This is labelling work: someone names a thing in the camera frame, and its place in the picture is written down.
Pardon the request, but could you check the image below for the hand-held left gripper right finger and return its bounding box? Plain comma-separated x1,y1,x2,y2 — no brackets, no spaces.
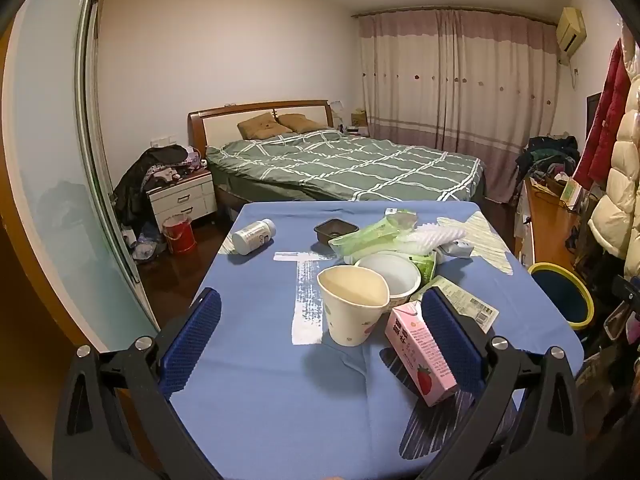
421,287,586,480

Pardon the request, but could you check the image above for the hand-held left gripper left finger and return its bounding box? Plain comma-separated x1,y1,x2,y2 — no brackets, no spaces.
52,287,223,480

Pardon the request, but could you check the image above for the green packet with white label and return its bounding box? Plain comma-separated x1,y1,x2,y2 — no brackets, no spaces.
420,275,501,333

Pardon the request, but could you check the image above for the pink milk carton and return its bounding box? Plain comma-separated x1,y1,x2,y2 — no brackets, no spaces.
384,301,458,407

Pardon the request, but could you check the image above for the small green packet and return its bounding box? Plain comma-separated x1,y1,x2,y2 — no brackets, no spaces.
407,252,438,286

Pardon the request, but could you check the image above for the white bowl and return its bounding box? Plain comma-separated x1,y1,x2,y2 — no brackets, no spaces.
354,253,422,308

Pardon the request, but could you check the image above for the grey foil packet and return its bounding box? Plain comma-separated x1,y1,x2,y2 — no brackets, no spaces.
437,240,473,261

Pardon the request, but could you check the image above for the paper cup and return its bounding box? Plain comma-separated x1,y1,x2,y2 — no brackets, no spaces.
316,265,390,347

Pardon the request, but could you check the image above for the white pill bottle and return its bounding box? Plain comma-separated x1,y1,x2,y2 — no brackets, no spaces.
231,219,277,256

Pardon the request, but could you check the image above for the blue bin with yellow rim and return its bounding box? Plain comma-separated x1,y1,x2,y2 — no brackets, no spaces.
527,262,596,331

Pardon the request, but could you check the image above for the green wet wipes packet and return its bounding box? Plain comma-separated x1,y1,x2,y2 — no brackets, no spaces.
327,208,418,266

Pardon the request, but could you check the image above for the table with blue star cloth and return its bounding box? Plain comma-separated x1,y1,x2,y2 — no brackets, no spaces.
167,201,586,480

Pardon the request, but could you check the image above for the red bucket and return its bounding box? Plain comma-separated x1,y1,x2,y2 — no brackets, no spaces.
162,214,195,255

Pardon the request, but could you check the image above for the white nightstand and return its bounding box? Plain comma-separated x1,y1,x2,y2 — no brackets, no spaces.
146,169,218,233

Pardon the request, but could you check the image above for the wooden desk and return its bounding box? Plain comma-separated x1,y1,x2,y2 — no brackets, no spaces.
515,177,583,271

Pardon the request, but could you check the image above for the beige tote bag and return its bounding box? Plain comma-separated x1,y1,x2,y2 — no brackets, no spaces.
575,347,633,411

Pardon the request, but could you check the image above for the pile of dark clothes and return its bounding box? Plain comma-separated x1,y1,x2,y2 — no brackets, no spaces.
112,144,210,228

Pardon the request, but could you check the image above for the bed with green checked quilt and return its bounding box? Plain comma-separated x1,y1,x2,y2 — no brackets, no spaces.
206,130,486,202

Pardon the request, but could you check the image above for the clothes heap on desk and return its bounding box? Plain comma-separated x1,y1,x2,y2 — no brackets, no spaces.
516,135,581,181

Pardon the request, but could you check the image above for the wooden bed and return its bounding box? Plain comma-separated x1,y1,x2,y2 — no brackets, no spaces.
187,100,488,208

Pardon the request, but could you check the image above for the brown pillow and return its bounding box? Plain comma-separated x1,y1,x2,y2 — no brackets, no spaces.
278,113,328,133
237,114,293,140

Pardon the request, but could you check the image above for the sliding glass wardrobe door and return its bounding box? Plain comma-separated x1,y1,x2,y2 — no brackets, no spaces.
2,0,161,356

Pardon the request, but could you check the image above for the cream puffer jacket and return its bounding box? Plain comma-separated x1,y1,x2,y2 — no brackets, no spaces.
587,40,640,261

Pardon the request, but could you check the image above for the pink and white curtain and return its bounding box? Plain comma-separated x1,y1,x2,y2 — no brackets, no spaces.
352,7,561,203

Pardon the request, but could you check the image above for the black monitor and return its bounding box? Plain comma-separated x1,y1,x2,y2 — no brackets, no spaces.
586,92,603,141

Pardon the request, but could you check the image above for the red coat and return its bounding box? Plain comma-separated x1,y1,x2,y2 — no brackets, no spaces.
572,37,638,191

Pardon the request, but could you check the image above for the wall air conditioner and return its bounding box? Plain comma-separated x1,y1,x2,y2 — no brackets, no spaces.
556,7,587,53

